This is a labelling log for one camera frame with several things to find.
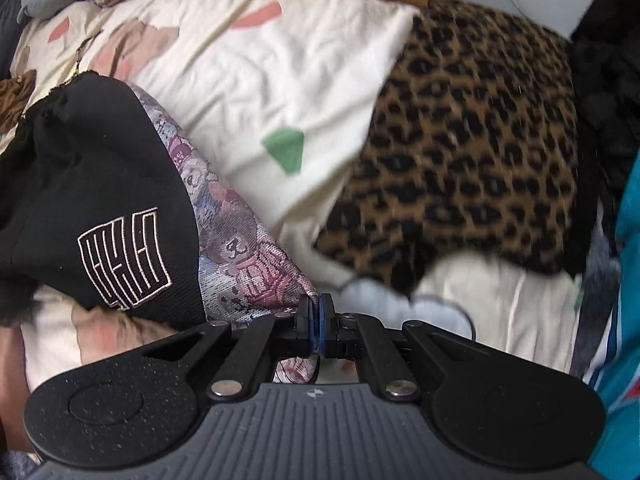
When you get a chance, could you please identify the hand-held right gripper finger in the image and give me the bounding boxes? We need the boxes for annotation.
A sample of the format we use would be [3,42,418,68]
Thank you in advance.
[142,294,321,402]
[320,294,483,402]

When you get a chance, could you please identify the black shorts with patterned panels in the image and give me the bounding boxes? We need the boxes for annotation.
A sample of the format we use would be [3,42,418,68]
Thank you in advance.
[0,71,321,381]

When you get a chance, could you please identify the leopard print cloth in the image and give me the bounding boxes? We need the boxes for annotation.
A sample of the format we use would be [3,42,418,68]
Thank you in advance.
[312,0,590,295]

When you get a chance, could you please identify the cream bear print bed sheet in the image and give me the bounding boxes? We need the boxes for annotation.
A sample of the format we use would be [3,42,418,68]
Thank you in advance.
[0,0,601,466]

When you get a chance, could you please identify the teal printed bag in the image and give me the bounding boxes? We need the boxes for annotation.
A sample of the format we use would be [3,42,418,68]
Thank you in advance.
[587,150,640,480]

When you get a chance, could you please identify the black cloth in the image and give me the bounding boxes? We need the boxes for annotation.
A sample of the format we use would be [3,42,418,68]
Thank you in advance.
[570,0,640,281]

